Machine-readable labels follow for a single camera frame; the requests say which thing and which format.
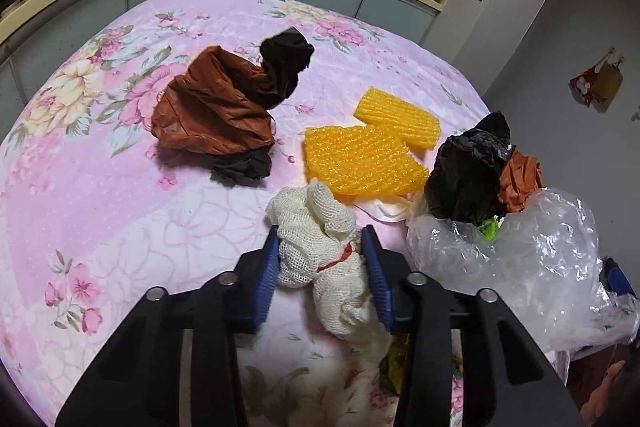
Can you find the pink floral tablecloth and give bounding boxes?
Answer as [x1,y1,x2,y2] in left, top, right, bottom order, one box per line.
[0,0,571,427]

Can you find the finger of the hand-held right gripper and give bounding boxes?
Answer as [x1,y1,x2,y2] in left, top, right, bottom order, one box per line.
[601,257,638,300]

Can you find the small brown plastic bag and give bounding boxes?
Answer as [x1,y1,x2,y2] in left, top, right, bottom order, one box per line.
[497,149,545,212]

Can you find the green snack packet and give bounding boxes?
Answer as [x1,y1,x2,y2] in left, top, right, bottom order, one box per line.
[477,214,503,240]

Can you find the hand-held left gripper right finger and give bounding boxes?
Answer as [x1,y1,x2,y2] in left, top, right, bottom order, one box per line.
[361,226,586,427]

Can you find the large orange foam net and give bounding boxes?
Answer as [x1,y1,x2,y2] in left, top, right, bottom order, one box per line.
[304,124,430,196]

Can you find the person's right hand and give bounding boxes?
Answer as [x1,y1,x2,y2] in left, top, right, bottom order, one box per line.
[584,359,627,427]

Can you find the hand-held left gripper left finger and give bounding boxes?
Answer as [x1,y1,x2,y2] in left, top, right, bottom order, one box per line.
[55,224,281,427]

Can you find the small orange foam net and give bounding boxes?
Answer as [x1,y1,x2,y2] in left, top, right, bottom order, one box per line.
[354,88,442,151]

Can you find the clear plastic bag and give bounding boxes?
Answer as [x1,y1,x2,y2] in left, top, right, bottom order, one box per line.
[406,188,640,353]

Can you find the crumpled brown black plastic bag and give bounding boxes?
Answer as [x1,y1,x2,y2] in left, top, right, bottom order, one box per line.
[150,27,316,185]

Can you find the red floral hanging bag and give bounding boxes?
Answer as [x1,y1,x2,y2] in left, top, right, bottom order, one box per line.
[570,64,601,108]

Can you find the white mesh net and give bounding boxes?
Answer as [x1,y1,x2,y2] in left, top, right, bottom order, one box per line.
[265,179,393,348]

